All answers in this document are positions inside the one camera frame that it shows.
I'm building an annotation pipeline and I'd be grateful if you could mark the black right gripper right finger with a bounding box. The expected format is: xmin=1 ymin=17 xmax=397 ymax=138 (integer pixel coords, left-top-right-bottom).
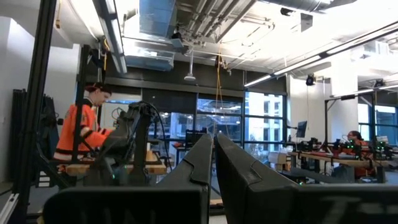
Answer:
xmin=214 ymin=133 xmax=398 ymax=224

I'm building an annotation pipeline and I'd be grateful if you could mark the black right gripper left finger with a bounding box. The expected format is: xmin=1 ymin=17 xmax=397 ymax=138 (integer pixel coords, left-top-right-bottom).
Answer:
xmin=42 ymin=134 xmax=214 ymax=224

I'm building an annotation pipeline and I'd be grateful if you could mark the wooden workbench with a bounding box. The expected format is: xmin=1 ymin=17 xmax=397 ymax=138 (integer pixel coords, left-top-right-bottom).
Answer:
xmin=64 ymin=150 xmax=168 ymax=176
xmin=287 ymin=150 xmax=390 ymax=170

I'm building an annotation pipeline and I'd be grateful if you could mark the black monitor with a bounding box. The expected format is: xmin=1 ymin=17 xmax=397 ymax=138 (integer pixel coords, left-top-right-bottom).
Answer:
xmin=295 ymin=120 xmax=308 ymax=139

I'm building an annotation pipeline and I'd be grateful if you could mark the person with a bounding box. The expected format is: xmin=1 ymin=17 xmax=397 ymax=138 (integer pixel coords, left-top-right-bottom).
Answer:
xmin=53 ymin=82 xmax=113 ymax=163
xmin=339 ymin=130 xmax=377 ymax=179

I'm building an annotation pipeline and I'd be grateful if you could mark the white pendant lamp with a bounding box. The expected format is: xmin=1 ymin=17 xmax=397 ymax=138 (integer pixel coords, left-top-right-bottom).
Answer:
xmin=183 ymin=49 xmax=197 ymax=83

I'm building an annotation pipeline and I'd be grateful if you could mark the long ceiling light bar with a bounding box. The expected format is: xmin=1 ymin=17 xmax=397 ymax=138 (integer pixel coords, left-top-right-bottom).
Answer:
xmin=243 ymin=21 xmax=398 ymax=88

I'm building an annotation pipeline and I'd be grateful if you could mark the yellow hanging cable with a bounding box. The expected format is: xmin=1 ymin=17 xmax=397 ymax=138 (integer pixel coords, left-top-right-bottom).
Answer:
xmin=215 ymin=45 xmax=226 ymax=138

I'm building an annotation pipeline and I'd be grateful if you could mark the blue ventilation duct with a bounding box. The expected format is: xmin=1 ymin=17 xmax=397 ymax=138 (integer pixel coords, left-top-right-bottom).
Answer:
xmin=138 ymin=0 xmax=178 ymax=40

